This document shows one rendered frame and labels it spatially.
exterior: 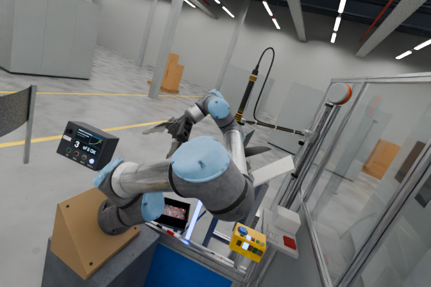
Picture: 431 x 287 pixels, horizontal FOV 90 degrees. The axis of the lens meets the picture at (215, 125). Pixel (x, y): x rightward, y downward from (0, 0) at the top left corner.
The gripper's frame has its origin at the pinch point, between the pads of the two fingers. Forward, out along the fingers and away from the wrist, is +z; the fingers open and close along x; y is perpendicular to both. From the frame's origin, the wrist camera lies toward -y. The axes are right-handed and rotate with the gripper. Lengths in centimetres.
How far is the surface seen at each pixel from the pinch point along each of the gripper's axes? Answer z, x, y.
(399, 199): -61, -60, -43
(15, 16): 143, 244, 558
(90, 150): 32.7, 8.0, 34.5
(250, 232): -7, -65, -8
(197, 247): 21, -61, 3
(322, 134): -89, -84, 31
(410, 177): -69, -55, -42
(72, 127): 34, 22, 44
